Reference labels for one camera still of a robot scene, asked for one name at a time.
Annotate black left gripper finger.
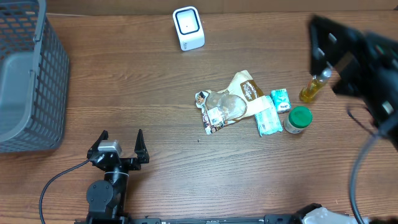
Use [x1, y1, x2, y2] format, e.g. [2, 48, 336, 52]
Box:
[86, 130, 109, 159]
[134, 129, 150, 164]

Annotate brown labelled food package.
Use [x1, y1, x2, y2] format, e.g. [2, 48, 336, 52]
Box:
[195, 70, 271, 135]

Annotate white green snack package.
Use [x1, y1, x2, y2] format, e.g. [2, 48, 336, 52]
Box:
[255, 96, 283, 137]

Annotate teal tissue pack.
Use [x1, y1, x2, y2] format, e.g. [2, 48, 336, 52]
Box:
[271, 88, 291, 113]

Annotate green lid white jar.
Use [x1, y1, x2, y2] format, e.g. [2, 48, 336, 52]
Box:
[283, 106, 313, 134]

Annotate yellow oil bottle silver cap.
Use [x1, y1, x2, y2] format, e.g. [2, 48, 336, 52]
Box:
[299, 68, 332, 103]

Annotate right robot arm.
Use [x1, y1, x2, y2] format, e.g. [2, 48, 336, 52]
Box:
[308, 15, 397, 223]

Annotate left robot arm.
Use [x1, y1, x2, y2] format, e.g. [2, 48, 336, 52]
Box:
[86, 129, 150, 223]

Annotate white barcode scanner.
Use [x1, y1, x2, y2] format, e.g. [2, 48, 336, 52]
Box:
[172, 6, 205, 52]

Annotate grey plastic mesh basket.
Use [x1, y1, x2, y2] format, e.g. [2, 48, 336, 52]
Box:
[1, 0, 70, 153]

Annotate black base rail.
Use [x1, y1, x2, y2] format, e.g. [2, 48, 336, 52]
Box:
[74, 203, 352, 224]

